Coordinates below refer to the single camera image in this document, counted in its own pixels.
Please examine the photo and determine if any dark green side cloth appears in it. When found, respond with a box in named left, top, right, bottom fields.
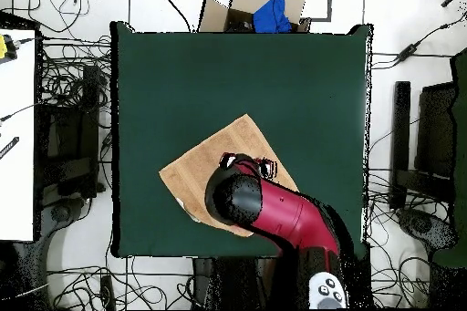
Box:
left=431, top=47, right=467, bottom=269

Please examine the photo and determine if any black upright bar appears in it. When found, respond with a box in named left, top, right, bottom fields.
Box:
left=389, top=80, right=412, bottom=211

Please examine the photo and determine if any white side table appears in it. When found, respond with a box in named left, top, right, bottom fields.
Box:
left=0, top=27, right=37, bottom=242

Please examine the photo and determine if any black strip tool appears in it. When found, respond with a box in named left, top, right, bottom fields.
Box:
left=0, top=136, right=20, bottom=161

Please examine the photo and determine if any black floor stand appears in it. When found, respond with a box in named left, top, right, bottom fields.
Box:
left=36, top=64, right=107, bottom=199

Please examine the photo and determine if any black floor cable tangle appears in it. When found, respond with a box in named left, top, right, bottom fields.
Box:
left=366, top=168, right=455, bottom=308
left=37, top=35, right=112, bottom=108
left=47, top=257, right=194, bottom=310

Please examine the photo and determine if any dark green table cloth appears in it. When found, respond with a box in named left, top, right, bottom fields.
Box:
left=109, top=20, right=374, bottom=258

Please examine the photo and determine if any tan terry towel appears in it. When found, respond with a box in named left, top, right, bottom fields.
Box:
left=158, top=112, right=301, bottom=238

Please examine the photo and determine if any black flat panel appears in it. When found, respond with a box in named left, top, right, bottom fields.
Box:
left=395, top=81, right=457, bottom=195

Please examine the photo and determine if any black pedestal foot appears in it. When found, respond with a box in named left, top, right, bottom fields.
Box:
left=396, top=207, right=459, bottom=254
left=43, top=197, right=87, bottom=232

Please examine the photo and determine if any black power adapter cable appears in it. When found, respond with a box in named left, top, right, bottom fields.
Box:
left=369, top=11, right=467, bottom=70

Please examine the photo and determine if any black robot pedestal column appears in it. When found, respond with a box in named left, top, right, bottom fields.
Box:
left=192, top=256, right=278, bottom=310

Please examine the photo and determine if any blue cloth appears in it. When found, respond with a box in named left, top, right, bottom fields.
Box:
left=252, top=0, right=293, bottom=34

